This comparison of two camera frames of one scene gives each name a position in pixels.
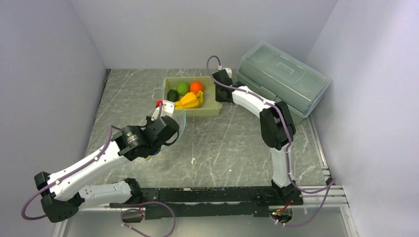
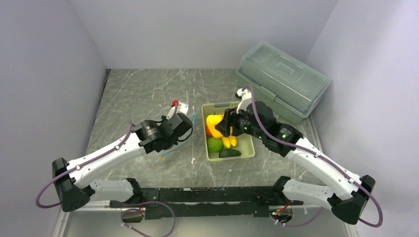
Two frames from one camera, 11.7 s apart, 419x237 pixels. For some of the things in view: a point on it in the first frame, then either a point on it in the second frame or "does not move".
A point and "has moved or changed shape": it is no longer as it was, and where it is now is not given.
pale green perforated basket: [209, 106] -> [245, 143]
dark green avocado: [172, 95] -> [229, 152]
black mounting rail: [210, 202] does not move
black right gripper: [217, 98] -> [230, 119]
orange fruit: [196, 86] -> [208, 133]
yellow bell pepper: [190, 100] -> [212, 120]
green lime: [182, 88] -> [214, 144]
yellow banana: [200, 97] -> [230, 140]
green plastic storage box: [280, 75] does not move
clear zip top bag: [180, 116] has moved or changed shape
